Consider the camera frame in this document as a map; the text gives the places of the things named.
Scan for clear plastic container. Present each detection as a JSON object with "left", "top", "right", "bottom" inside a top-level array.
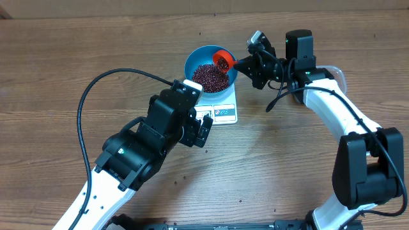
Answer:
[{"left": 317, "top": 65, "right": 348, "bottom": 95}]

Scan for red beans in bowl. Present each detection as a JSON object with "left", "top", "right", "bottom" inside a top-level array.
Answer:
[{"left": 192, "top": 64, "right": 229, "bottom": 93}]

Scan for blue plastic bowl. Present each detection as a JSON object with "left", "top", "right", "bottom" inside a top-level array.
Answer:
[{"left": 184, "top": 45, "right": 238, "bottom": 86}]

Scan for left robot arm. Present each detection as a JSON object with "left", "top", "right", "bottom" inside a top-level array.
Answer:
[{"left": 55, "top": 89, "right": 213, "bottom": 229}]

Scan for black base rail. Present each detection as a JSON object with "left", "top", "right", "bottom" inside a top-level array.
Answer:
[{"left": 135, "top": 220, "right": 313, "bottom": 230}]

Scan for red beans in scoop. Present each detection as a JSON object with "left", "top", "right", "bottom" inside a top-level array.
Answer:
[{"left": 216, "top": 57, "right": 229, "bottom": 72}]

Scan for white digital kitchen scale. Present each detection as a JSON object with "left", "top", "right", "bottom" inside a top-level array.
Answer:
[{"left": 195, "top": 84, "right": 238, "bottom": 125}]

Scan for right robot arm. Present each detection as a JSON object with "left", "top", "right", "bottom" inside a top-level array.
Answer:
[{"left": 233, "top": 29, "right": 408, "bottom": 229}]

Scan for orange measuring scoop blue handle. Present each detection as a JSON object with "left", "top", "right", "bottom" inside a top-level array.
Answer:
[{"left": 212, "top": 50, "right": 237, "bottom": 70}]

